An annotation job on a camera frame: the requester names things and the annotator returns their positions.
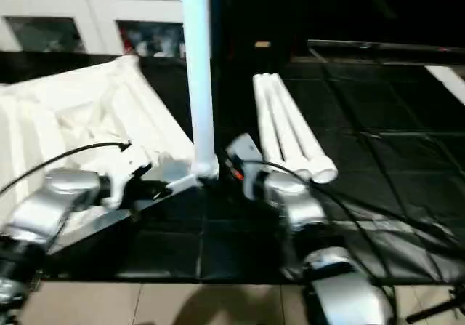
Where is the white plastic table leg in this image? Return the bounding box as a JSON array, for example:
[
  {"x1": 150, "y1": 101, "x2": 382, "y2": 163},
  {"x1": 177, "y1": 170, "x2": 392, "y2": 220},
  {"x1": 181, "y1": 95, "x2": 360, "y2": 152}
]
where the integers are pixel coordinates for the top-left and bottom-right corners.
[
  {"x1": 178, "y1": 0, "x2": 219, "y2": 174},
  {"x1": 269, "y1": 72, "x2": 339, "y2": 185},
  {"x1": 260, "y1": 73, "x2": 316, "y2": 180},
  {"x1": 252, "y1": 73, "x2": 297, "y2": 167}
]

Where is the white plastic table top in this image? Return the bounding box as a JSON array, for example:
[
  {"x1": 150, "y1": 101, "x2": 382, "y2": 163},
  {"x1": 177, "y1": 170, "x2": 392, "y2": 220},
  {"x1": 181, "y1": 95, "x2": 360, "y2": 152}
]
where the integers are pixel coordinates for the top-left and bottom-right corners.
[{"x1": 0, "y1": 55, "x2": 219, "y2": 257}]

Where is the black work mat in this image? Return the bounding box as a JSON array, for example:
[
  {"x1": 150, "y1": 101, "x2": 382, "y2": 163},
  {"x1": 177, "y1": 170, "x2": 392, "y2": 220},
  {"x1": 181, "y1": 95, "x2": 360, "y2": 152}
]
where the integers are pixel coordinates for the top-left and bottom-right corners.
[{"x1": 0, "y1": 49, "x2": 465, "y2": 286}]

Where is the white edge strip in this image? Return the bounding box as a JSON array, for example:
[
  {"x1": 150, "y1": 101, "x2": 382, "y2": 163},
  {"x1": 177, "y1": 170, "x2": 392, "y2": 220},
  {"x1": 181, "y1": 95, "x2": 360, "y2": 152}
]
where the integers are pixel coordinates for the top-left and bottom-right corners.
[{"x1": 425, "y1": 65, "x2": 465, "y2": 105}]

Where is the black metal stand tube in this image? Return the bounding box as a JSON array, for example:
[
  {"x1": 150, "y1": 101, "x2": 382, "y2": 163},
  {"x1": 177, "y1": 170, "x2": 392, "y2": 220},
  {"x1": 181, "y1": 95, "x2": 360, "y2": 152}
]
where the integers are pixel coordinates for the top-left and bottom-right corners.
[{"x1": 405, "y1": 300, "x2": 465, "y2": 325}]

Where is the black metal rail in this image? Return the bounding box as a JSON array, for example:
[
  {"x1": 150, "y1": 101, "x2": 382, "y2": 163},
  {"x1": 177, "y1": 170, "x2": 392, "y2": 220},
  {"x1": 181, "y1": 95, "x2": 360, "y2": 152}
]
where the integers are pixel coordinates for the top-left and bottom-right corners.
[{"x1": 307, "y1": 40, "x2": 465, "y2": 57}]

